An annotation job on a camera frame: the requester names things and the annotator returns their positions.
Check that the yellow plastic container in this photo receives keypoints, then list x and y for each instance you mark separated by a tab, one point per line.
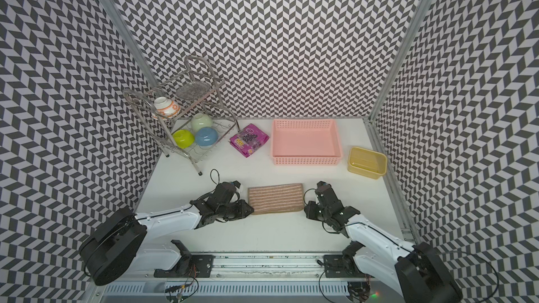
367	163

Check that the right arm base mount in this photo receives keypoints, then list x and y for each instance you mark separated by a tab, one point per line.
342	265

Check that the blue bowl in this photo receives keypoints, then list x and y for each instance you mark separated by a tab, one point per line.
206	137

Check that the white orange ceramic bowl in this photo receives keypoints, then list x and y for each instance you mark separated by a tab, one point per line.
166	108

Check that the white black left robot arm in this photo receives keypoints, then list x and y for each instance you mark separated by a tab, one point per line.
134	242

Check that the metal wire dish rack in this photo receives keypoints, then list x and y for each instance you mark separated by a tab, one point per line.
213	104

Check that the purple snack packet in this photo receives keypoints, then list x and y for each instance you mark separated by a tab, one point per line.
249	140

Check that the brown striped square dishcloth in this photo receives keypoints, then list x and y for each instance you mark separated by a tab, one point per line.
276	199

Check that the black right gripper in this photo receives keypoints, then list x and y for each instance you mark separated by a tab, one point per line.
311	205

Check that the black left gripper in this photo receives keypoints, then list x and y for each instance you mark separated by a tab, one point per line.
242	208

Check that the pale green bowl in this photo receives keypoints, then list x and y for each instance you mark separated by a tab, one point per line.
200	121

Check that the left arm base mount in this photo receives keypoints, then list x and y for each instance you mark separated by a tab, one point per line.
198	266

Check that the aluminium front rail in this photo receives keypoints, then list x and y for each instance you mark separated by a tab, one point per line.
248	277

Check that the lime green bowl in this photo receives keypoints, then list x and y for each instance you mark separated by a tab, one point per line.
183	138

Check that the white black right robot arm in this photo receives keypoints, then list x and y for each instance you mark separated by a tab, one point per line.
415	271

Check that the pink perforated plastic basket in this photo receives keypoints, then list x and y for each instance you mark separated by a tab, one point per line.
305	142

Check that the grey patterned plate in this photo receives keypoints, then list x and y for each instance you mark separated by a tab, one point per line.
192	91

